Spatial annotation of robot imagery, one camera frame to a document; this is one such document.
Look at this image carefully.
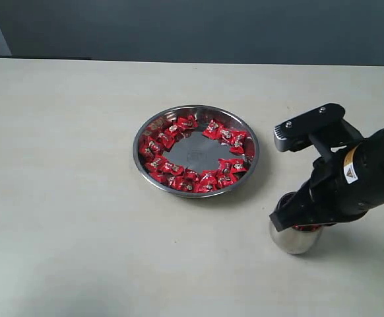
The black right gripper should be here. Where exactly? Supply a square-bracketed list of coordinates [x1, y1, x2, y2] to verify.
[269, 141, 384, 231]

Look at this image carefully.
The red candy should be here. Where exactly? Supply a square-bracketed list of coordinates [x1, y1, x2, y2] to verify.
[292, 225, 322, 232]

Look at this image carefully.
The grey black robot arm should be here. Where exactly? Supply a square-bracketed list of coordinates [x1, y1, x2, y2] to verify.
[270, 128, 384, 232]

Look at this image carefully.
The stainless steel cup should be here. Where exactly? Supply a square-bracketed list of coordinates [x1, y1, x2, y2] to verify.
[269, 193, 325, 256]

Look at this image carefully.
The round stainless steel plate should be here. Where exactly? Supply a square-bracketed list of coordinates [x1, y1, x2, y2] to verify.
[133, 105, 259, 198]

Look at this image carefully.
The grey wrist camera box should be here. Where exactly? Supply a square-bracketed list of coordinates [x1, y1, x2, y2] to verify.
[273, 103, 345, 153]

